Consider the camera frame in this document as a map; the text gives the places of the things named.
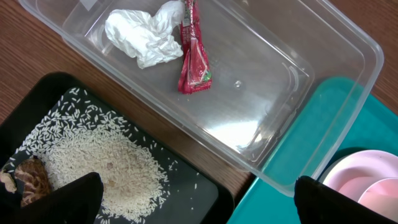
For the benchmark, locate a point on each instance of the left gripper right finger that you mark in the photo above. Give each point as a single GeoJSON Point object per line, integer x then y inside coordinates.
{"type": "Point", "coordinates": [319, 204]}

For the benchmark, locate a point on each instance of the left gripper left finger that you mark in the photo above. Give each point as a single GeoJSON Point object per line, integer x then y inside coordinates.
{"type": "Point", "coordinates": [76, 202]}

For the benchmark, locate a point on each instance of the brown food scrap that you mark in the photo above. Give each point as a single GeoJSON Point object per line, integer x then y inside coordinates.
{"type": "Point", "coordinates": [31, 172]}

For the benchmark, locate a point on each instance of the pink bowl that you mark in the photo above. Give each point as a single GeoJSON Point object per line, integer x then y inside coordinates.
{"type": "Point", "coordinates": [373, 181]}

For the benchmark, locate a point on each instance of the red snack wrapper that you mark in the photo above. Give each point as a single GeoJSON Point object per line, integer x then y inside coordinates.
{"type": "Point", "coordinates": [196, 74]}

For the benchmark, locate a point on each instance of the white napkin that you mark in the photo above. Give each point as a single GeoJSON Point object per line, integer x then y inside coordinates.
{"type": "Point", "coordinates": [145, 37]}

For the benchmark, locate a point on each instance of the white pink plate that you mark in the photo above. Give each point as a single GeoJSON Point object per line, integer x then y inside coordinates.
{"type": "Point", "coordinates": [336, 174]}

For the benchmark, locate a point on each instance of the pile of white rice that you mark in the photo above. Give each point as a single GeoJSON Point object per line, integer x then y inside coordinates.
{"type": "Point", "coordinates": [143, 181]}

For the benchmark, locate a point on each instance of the black plastic tray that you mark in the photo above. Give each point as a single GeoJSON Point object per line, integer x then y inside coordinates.
{"type": "Point", "coordinates": [216, 200]}

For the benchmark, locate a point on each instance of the teal serving tray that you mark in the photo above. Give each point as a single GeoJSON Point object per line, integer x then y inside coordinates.
{"type": "Point", "coordinates": [374, 128]}

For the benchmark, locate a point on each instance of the clear plastic storage bin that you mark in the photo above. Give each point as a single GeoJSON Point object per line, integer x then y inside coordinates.
{"type": "Point", "coordinates": [289, 78]}

